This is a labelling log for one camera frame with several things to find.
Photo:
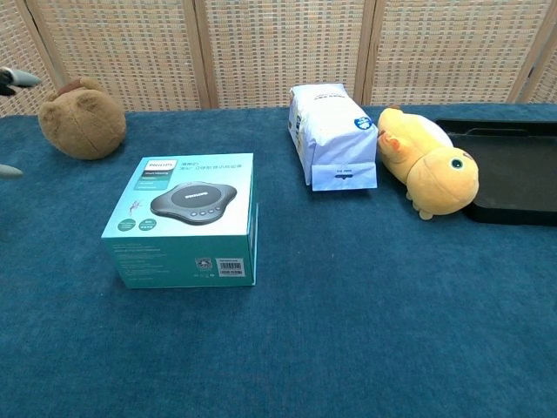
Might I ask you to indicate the white blue tissue pack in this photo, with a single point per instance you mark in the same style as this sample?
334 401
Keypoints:
333 135

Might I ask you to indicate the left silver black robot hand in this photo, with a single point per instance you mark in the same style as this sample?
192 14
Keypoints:
13 82

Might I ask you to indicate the woven rattan folding screen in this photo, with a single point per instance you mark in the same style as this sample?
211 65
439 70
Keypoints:
278 48

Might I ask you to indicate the black square plastic tray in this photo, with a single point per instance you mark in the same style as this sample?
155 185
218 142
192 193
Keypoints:
513 170

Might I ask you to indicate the blue felt table mat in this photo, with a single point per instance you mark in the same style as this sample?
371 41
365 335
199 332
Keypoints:
278 305

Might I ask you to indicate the yellow plush hamster toy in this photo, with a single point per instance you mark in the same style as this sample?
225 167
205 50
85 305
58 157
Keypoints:
428 165

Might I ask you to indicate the teal speakerphone product box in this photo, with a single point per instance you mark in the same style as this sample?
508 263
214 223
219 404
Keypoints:
187 226

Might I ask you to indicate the brown plush capybara toy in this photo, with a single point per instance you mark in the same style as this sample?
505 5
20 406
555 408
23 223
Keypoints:
82 119

